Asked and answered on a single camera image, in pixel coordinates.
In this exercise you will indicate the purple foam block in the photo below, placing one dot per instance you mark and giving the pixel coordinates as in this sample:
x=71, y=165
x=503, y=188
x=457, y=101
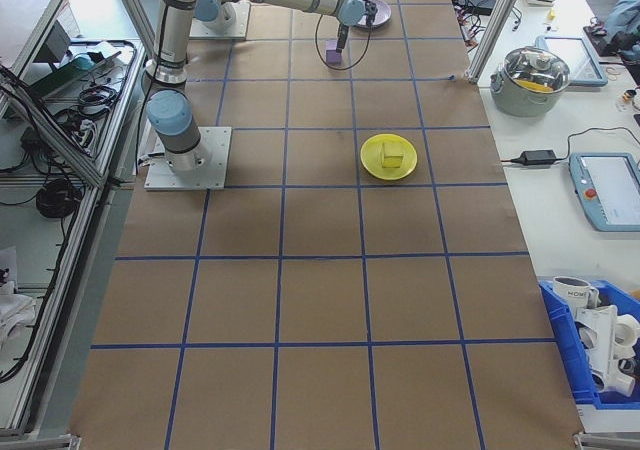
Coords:
x=333, y=56

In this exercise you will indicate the yellow foam block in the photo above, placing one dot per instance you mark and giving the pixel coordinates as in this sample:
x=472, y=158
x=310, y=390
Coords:
x=392, y=160

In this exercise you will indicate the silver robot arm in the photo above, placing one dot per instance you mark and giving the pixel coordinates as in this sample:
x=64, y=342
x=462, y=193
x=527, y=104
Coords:
x=172, y=45
x=215, y=12

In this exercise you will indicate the purple plate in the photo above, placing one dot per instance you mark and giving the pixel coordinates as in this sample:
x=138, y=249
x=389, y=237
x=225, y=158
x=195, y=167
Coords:
x=382, y=16

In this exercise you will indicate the yellow plate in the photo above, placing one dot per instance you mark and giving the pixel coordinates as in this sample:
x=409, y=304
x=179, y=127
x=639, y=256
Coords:
x=372, y=165

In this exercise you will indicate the black power adapter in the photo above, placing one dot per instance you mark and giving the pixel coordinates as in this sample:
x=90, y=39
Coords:
x=539, y=157
x=480, y=4

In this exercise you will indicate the glass pot lid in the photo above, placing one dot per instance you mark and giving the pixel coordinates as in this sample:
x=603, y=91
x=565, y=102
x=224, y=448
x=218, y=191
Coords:
x=520, y=67

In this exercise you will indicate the steel cooking pot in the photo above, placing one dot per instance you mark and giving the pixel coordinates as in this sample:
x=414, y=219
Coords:
x=520, y=102

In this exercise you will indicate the light blue teach pendant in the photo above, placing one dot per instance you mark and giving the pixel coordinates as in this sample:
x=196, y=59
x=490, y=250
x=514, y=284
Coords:
x=585, y=60
x=607, y=192

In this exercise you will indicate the green circuit board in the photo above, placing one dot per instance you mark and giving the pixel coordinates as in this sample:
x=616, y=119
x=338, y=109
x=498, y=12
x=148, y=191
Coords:
x=65, y=72

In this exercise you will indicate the person in blue-grey jacket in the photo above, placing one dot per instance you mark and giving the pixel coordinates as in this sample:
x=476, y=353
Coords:
x=627, y=10

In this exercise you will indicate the white mug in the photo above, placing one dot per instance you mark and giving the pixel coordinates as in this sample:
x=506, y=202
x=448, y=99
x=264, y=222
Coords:
x=572, y=295

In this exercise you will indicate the blue plastic bin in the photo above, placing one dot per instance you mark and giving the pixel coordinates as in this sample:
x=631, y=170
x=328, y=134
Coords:
x=560, y=340

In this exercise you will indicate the white plastic pipe assembly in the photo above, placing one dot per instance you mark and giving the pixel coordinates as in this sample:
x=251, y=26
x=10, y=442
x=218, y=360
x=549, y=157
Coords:
x=607, y=345

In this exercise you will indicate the white cloth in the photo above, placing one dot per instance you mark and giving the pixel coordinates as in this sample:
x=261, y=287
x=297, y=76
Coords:
x=12, y=310

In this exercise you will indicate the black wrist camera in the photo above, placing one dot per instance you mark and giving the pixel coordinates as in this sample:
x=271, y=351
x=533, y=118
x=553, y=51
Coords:
x=370, y=9

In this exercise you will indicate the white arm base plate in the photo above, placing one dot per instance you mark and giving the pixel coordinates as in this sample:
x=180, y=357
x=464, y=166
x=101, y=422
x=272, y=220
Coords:
x=240, y=30
x=215, y=170

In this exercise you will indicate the aluminium frame post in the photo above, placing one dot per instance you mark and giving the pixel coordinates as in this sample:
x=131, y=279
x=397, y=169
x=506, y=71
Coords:
x=495, y=25

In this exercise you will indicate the V-shaped metal bar frame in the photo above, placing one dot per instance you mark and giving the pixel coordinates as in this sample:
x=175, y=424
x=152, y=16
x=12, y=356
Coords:
x=57, y=310

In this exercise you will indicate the aluminium profile rail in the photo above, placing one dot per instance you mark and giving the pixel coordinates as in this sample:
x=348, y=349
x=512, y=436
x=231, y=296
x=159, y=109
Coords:
x=610, y=442
x=40, y=442

